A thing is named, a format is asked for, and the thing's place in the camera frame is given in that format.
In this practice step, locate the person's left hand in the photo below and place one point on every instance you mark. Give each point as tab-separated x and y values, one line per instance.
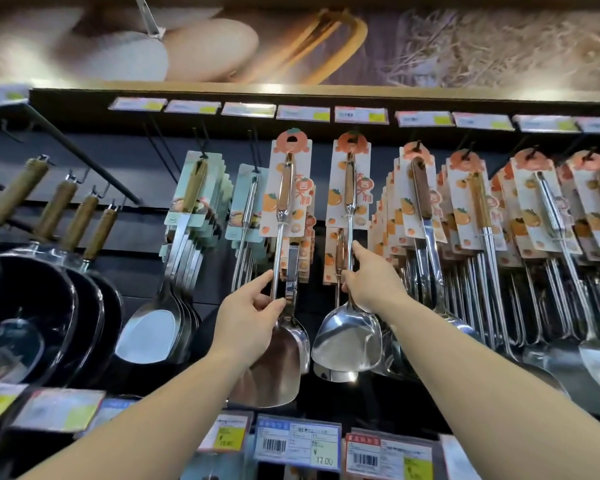
240	329

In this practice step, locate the person's right hand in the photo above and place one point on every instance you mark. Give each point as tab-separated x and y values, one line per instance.
375	289

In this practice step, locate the person's right thumb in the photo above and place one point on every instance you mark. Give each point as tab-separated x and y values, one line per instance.
349	282

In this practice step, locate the person's left thumb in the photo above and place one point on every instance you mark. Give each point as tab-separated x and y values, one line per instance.
275	304

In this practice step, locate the scooped steel spatula orange card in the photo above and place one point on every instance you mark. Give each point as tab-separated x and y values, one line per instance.
347	339
335	375

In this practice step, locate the person's right forearm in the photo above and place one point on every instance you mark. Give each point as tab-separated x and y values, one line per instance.
480	394

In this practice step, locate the person's left forearm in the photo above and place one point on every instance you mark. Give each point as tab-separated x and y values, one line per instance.
155	424

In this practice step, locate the teal-carded slim steel utensil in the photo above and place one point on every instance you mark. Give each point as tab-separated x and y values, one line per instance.
250	194

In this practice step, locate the row of teal-carded steel spatulas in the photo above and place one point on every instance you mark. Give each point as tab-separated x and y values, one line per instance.
150	334

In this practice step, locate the row of plastic shelf labels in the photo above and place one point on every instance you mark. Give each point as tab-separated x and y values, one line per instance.
297	442

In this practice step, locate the empty black peg hook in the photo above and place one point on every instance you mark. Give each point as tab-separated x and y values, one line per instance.
161	152

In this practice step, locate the black diagonal support bar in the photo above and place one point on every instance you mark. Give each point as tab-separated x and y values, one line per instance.
85	154

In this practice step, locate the egg picture banner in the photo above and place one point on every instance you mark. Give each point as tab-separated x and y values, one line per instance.
430	44

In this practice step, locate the row of orange-carded hanging utensils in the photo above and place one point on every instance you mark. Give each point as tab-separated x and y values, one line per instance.
597	194

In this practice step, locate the single white price tag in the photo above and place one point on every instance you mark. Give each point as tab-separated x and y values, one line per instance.
2	96

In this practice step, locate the row of rail price tags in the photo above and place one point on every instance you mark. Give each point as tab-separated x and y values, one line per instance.
305	113

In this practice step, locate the metal hanging bracket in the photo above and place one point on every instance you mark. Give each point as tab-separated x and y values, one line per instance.
147	17

